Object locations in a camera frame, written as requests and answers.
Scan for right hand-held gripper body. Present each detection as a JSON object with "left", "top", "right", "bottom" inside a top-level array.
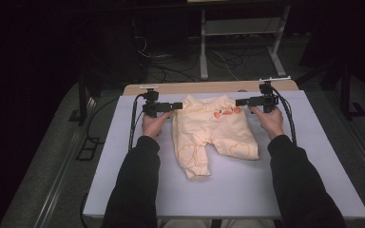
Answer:
[{"left": 258, "top": 75, "right": 292, "bottom": 114}]

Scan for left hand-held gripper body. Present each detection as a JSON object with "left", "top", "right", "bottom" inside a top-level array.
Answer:
[{"left": 139, "top": 84, "right": 166, "bottom": 119}]

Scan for cream baby pants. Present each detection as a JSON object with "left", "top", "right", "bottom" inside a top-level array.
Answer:
[{"left": 171, "top": 93, "right": 260, "bottom": 181}]

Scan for person's left hand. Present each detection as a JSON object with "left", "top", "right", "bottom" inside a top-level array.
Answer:
[{"left": 141, "top": 109, "right": 175, "bottom": 140}]

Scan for person's right hand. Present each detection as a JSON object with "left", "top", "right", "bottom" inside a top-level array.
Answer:
[{"left": 247, "top": 105, "right": 286, "bottom": 142}]

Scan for black metal stand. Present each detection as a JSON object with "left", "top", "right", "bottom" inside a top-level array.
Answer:
[
  {"left": 67, "top": 60, "right": 126, "bottom": 127},
  {"left": 294, "top": 58, "right": 365, "bottom": 121}
]

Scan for white metal stand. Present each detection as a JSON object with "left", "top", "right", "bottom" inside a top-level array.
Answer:
[{"left": 199, "top": 4, "right": 293, "bottom": 81}]

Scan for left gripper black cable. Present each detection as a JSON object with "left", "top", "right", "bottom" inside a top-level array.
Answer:
[{"left": 127, "top": 93, "right": 147, "bottom": 152}]

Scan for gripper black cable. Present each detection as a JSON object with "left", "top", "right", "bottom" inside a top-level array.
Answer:
[
  {"left": 271, "top": 85, "right": 298, "bottom": 147},
  {"left": 127, "top": 93, "right": 147, "bottom": 152}
]

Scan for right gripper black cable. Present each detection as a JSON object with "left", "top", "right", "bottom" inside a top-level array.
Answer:
[{"left": 271, "top": 85, "right": 298, "bottom": 147}]

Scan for tangle of floor cables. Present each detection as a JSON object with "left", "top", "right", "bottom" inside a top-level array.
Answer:
[{"left": 133, "top": 34, "right": 246, "bottom": 84}]

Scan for black floor cable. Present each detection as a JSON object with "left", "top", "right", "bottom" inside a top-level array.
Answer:
[{"left": 86, "top": 95, "right": 121, "bottom": 146}]

